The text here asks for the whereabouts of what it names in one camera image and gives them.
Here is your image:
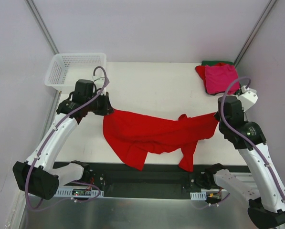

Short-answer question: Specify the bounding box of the red t shirt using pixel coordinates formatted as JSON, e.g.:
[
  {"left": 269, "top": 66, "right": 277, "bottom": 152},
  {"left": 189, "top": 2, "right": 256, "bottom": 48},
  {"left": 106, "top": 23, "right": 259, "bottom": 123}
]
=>
[
  {"left": 195, "top": 62, "right": 232, "bottom": 83},
  {"left": 103, "top": 110, "right": 218, "bottom": 172}
]

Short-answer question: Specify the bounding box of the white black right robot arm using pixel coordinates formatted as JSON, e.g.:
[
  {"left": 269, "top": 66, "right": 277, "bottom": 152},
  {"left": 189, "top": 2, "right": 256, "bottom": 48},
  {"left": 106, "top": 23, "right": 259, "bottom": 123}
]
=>
[{"left": 194, "top": 96, "right": 285, "bottom": 229}]

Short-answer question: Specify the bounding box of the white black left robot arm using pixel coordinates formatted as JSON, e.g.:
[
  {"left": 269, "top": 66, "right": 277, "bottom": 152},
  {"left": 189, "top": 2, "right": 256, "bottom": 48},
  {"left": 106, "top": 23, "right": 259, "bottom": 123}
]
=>
[{"left": 12, "top": 79, "right": 114, "bottom": 200}]

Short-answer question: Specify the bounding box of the folded green t shirt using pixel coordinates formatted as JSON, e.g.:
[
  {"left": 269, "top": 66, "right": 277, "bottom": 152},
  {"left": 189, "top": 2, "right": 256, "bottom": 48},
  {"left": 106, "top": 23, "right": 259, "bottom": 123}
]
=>
[{"left": 202, "top": 61, "right": 234, "bottom": 95}]

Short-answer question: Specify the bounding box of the folded pink t shirt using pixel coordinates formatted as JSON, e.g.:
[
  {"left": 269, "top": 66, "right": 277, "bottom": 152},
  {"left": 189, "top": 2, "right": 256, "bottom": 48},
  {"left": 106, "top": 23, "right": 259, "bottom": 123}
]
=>
[{"left": 205, "top": 64, "right": 238, "bottom": 94}]

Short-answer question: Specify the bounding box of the folded red t shirt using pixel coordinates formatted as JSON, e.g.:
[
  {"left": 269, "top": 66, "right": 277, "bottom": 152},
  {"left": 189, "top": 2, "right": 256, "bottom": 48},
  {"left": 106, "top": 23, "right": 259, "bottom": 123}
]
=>
[{"left": 195, "top": 62, "right": 232, "bottom": 83}]

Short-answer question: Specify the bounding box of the white perforated plastic basket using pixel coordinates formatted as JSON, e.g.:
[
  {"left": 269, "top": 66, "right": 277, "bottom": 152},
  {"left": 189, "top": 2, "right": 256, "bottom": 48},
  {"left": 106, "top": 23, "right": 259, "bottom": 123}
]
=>
[{"left": 44, "top": 52, "right": 106, "bottom": 94}]

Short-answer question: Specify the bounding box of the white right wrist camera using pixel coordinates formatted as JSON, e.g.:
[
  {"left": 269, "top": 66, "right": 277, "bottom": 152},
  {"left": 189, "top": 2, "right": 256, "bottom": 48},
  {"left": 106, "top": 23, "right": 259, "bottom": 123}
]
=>
[{"left": 236, "top": 85, "right": 258, "bottom": 112}]

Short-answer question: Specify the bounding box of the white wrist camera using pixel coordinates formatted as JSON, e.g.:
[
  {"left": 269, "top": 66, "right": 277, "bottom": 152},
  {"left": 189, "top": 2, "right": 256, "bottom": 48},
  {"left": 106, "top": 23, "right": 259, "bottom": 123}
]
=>
[
  {"left": 94, "top": 76, "right": 110, "bottom": 94},
  {"left": 236, "top": 85, "right": 258, "bottom": 112}
]

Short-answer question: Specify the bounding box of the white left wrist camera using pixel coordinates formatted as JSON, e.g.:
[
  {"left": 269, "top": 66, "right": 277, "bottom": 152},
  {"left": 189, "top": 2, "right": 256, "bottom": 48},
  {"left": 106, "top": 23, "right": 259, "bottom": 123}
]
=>
[{"left": 94, "top": 76, "right": 110, "bottom": 94}]

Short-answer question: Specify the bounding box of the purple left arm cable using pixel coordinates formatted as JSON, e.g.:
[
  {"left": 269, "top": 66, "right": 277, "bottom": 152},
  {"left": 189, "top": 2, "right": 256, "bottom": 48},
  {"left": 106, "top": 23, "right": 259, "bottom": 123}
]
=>
[{"left": 24, "top": 66, "right": 109, "bottom": 212}]

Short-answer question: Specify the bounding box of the aluminium side rail left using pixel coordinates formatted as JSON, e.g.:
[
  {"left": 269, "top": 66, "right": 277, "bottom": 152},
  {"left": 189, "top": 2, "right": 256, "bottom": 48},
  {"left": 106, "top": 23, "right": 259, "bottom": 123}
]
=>
[{"left": 36, "top": 91, "right": 61, "bottom": 152}]

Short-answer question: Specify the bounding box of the right white cable duct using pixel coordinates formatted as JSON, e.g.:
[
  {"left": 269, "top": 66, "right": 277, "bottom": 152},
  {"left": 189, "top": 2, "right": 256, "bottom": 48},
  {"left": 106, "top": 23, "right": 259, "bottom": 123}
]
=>
[{"left": 190, "top": 191, "right": 207, "bottom": 201}]

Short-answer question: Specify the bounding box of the white cable duct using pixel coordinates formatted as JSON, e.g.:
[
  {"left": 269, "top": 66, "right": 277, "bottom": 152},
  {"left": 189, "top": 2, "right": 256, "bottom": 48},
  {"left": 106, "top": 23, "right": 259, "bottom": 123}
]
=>
[
  {"left": 190, "top": 191, "right": 207, "bottom": 201},
  {"left": 54, "top": 187, "right": 104, "bottom": 198}
]

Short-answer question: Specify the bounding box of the left white cable duct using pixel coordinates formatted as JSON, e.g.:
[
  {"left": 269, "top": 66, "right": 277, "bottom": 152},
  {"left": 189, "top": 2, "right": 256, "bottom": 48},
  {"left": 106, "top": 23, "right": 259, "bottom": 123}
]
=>
[{"left": 54, "top": 187, "right": 104, "bottom": 198}]

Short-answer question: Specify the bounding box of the aluminium frame post right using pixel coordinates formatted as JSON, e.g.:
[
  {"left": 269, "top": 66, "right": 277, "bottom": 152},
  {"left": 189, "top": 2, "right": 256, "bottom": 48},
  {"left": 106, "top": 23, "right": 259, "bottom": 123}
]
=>
[{"left": 233, "top": 0, "right": 279, "bottom": 67}]

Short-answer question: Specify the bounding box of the aluminium frame post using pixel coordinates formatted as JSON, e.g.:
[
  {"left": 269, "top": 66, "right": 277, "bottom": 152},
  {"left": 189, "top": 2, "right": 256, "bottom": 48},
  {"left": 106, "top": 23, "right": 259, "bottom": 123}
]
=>
[
  {"left": 25, "top": 0, "right": 59, "bottom": 55},
  {"left": 233, "top": 0, "right": 279, "bottom": 67}
]

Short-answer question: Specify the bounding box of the aluminium frame post left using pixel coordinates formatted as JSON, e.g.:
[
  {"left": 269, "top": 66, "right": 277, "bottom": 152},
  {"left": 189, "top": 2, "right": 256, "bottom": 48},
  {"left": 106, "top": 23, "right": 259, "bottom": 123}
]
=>
[{"left": 25, "top": 0, "right": 59, "bottom": 55}]

